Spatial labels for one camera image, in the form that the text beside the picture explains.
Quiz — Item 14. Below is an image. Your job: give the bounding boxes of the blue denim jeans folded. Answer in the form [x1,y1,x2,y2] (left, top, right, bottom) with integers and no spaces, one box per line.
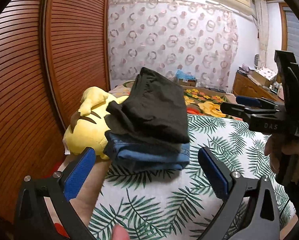
[103,131,190,172]

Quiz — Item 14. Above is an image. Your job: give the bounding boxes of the palm leaf print bedsheet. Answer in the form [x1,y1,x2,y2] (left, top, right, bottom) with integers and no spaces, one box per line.
[88,114,295,239]

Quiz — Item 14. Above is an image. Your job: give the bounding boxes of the cardboard box on cabinet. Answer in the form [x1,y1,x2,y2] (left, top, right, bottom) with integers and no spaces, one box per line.
[251,67,277,87]

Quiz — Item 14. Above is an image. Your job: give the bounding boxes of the wooden sideboard cabinet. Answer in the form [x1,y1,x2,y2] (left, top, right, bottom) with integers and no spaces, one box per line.
[232,71,283,103]

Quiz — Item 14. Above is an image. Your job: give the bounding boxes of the circle pattern pink curtain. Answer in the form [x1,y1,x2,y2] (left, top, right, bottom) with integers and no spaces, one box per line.
[108,0,238,90]

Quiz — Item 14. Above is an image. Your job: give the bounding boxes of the person's left hand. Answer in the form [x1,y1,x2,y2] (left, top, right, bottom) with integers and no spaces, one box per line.
[111,224,130,240]

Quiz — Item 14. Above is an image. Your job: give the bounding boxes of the brown louvered wardrobe door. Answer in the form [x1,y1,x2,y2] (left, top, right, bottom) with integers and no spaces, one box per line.
[0,0,109,223]

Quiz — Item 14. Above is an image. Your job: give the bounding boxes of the person's right hand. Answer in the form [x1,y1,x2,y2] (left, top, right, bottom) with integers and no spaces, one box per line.
[264,134,299,183]

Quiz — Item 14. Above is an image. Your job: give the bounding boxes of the black pants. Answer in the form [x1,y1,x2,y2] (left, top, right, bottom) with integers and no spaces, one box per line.
[104,67,190,151]

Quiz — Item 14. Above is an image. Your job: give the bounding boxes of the yellow plush toy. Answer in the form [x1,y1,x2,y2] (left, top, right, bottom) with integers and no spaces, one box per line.
[63,87,128,160]

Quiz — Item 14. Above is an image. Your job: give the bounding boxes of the blue item in box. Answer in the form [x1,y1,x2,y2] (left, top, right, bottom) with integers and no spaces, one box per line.
[175,69,197,87]

